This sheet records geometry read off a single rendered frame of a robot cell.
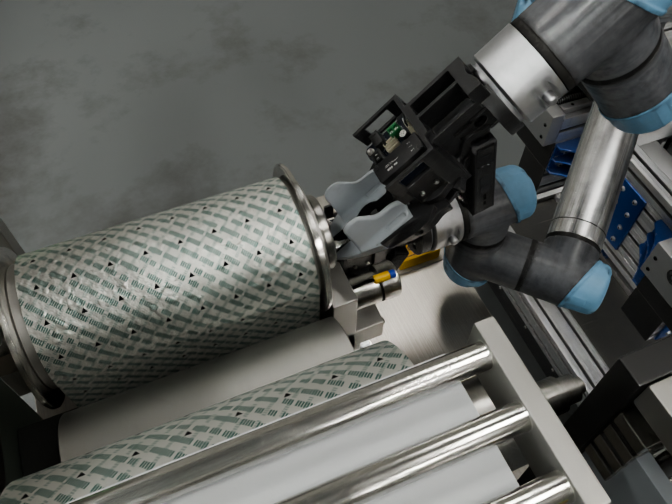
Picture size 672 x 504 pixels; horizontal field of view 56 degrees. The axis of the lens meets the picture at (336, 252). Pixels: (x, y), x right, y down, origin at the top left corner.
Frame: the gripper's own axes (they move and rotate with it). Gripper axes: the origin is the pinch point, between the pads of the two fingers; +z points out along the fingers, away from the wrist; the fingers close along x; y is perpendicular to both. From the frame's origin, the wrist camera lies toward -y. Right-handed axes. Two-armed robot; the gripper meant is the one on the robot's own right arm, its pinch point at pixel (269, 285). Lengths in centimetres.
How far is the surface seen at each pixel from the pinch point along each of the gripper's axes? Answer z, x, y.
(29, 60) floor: 43, -215, -109
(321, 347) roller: -0.3, 16.9, 14.3
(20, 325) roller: 22.0, 9.0, 20.8
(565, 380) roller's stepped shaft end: -12.7, 30.7, 25.3
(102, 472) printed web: 16.0, 27.0, 30.8
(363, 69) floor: -86, -155, -109
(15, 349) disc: 22.6, 11.2, 21.1
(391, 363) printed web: -0.9, 27.3, 30.9
